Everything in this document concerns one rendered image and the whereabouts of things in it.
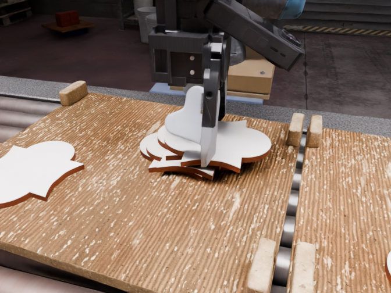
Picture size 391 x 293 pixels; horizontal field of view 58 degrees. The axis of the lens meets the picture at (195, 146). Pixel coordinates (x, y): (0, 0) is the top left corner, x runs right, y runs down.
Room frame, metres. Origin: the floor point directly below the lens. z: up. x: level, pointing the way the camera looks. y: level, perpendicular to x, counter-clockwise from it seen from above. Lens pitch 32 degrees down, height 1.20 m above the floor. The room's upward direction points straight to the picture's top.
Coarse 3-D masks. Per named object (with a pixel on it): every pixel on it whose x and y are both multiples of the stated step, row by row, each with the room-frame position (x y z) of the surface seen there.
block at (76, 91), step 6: (72, 84) 0.59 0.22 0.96; (78, 84) 0.59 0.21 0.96; (84, 84) 0.60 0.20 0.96; (66, 90) 0.56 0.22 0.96; (72, 90) 0.57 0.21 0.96; (78, 90) 0.58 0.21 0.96; (84, 90) 0.60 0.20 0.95; (60, 96) 0.56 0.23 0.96; (66, 96) 0.55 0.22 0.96; (72, 96) 0.57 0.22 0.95; (78, 96) 0.58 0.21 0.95; (84, 96) 0.60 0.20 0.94; (66, 102) 0.55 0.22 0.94; (72, 102) 0.56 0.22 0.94
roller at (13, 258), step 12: (0, 252) 0.25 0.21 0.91; (0, 264) 0.25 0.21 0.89; (12, 264) 0.25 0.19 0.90; (24, 264) 0.24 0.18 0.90; (36, 264) 0.24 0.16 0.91; (48, 276) 0.24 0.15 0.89; (60, 276) 0.23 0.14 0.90; (72, 276) 0.23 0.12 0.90; (96, 288) 0.22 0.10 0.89; (108, 288) 0.22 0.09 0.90; (276, 288) 0.20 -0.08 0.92
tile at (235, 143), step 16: (224, 128) 0.42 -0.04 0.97; (240, 128) 0.42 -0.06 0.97; (176, 144) 0.38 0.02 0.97; (192, 144) 0.38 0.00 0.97; (224, 144) 0.38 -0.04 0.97; (240, 144) 0.38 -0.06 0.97; (256, 144) 0.38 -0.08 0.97; (192, 160) 0.34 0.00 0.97; (224, 160) 0.34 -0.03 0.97; (240, 160) 0.34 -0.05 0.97; (256, 160) 0.35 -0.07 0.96
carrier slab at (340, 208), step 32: (320, 160) 0.39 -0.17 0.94; (352, 160) 0.39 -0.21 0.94; (384, 160) 0.39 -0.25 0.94; (320, 192) 0.32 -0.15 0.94; (352, 192) 0.32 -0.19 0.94; (384, 192) 0.32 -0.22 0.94; (320, 224) 0.27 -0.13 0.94; (352, 224) 0.27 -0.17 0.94; (384, 224) 0.27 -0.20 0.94; (320, 256) 0.23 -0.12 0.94; (352, 256) 0.23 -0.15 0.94; (384, 256) 0.23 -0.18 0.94; (288, 288) 0.19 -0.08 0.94; (320, 288) 0.19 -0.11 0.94; (352, 288) 0.19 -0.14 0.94; (384, 288) 0.19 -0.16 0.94
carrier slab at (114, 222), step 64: (64, 128) 0.48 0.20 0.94; (128, 128) 0.48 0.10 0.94; (256, 128) 0.48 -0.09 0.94; (64, 192) 0.32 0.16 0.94; (128, 192) 0.32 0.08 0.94; (192, 192) 0.32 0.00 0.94; (256, 192) 0.32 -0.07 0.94; (64, 256) 0.23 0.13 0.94; (128, 256) 0.23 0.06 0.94; (192, 256) 0.23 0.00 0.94
